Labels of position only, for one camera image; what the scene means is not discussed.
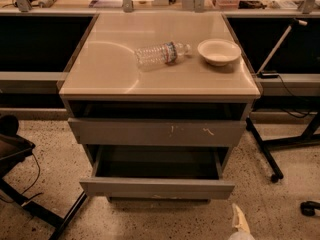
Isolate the black stand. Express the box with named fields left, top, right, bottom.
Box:
left=246, top=112, right=320, bottom=183
left=0, top=115, right=87, bottom=240

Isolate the grey drawer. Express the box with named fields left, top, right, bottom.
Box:
left=80, top=146, right=235, bottom=200
left=68, top=118, right=245, bottom=147

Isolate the grey three-drawer cabinet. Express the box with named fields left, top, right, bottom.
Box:
left=57, top=10, right=263, bottom=204

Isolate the clear plastic water bottle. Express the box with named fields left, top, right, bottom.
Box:
left=134, top=42, right=192, bottom=68

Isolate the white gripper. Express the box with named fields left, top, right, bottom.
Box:
left=228, top=203, right=255, bottom=240

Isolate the black stand left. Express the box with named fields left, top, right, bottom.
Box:
left=0, top=115, right=87, bottom=240

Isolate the black caster wheel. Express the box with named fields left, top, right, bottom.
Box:
left=300, top=201, right=320, bottom=217

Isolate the black stand right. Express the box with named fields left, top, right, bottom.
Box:
left=246, top=112, right=320, bottom=183

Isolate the white pole with black base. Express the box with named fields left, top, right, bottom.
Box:
left=256, top=18, right=308, bottom=78

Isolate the white bowl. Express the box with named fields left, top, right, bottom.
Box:
left=197, top=39, right=241, bottom=66

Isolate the grey top drawer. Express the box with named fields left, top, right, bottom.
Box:
left=68, top=118, right=245, bottom=147

